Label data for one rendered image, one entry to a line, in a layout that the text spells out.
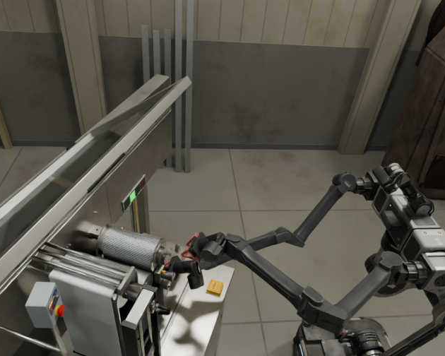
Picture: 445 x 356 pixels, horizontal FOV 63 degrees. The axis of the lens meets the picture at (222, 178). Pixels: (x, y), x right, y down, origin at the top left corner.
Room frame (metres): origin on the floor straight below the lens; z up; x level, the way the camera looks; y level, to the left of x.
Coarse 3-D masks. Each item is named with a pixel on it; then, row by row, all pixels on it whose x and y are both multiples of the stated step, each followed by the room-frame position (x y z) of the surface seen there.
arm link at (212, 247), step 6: (228, 234) 0.99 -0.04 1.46; (228, 240) 0.95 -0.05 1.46; (234, 240) 0.95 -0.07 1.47; (210, 246) 0.92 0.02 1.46; (216, 246) 0.93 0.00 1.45; (222, 246) 0.93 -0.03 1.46; (204, 252) 0.90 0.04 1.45; (210, 252) 0.89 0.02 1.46; (216, 252) 0.90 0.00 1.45; (222, 252) 0.93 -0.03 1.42; (204, 258) 0.89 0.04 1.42; (210, 258) 0.89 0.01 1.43; (216, 258) 0.88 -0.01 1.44
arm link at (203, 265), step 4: (200, 264) 1.04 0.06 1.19; (204, 264) 1.04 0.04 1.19; (208, 264) 1.04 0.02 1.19; (200, 268) 1.03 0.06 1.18; (204, 268) 1.03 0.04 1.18; (200, 272) 1.03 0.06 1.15; (188, 276) 1.02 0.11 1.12; (196, 276) 1.01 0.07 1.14; (200, 276) 1.02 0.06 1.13; (188, 280) 1.01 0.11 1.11; (192, 280) 1.00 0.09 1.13; (196, 280) 1.00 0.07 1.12; (200, 280) 1.01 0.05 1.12; (192, 284) 0.99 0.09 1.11; (196, 284) 0.99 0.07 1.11; (200, 284) 1.00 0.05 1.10; (192, 288) 0.98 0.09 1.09; (196, 288) 0.98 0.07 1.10
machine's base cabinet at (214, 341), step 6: (222, 306) 1.22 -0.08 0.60; (222, 312) 1.26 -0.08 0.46; (216, 324) 1.10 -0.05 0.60; (216, 330) 1.12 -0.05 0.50; (216, 336) 1.15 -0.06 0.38; (210, 342) 1.01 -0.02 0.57; (216, 342) 1.17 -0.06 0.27; (210, 348) 1.03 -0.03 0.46; (216, 348) 1.21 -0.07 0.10; (210, 354) 1.05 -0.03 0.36
